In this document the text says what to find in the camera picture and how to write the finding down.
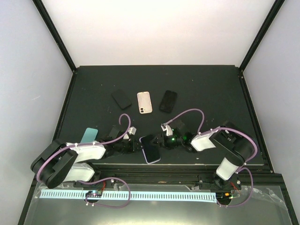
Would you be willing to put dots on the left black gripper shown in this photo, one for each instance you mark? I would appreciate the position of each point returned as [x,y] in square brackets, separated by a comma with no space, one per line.
[133,148]

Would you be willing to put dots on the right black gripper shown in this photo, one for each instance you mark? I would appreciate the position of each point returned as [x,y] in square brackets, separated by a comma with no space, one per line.
[159,142]

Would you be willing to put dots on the lavender phone case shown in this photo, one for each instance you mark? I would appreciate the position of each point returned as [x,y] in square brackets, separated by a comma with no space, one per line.
[145,154]

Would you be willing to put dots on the black wallet pouch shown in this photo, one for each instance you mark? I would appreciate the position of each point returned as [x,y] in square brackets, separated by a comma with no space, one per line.
[121,99]

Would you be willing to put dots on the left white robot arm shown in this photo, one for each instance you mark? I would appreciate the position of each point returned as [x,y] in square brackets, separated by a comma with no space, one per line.
[62,162]

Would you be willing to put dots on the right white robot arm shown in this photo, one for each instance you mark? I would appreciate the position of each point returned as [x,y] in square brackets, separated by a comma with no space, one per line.
[236,148]

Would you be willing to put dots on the black phone case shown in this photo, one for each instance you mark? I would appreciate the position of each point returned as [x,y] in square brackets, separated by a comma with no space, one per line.
[168,101]

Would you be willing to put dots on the beige phone case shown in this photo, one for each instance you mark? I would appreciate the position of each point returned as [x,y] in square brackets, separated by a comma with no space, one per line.
[144,102]

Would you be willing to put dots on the teal phone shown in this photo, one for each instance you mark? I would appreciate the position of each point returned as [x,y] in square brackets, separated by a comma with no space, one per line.
[89,135]

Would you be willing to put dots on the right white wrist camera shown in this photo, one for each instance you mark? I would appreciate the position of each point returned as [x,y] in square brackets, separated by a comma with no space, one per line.
[167,129]

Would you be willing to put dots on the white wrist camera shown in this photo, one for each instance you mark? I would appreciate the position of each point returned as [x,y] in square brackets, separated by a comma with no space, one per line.
[167,129]
[131,131]

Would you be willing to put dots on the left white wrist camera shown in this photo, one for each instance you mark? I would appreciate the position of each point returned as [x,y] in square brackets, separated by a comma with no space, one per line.
[131,131]

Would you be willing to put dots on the white slotted cable duct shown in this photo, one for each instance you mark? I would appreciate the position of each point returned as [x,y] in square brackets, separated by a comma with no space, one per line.
[125,195]

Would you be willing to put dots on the black aluminium front rail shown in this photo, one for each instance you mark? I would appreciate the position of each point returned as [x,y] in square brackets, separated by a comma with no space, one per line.
[204,176]

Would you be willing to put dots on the left black frame post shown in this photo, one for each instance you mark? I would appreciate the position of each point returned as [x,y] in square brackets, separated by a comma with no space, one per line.
[54,33]

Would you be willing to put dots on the black frame post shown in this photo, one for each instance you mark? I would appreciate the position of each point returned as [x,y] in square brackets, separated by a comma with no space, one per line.
[54,33]
[261,33]

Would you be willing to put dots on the right black frame post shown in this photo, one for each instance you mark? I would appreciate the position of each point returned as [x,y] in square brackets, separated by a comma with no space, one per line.
[261,33]

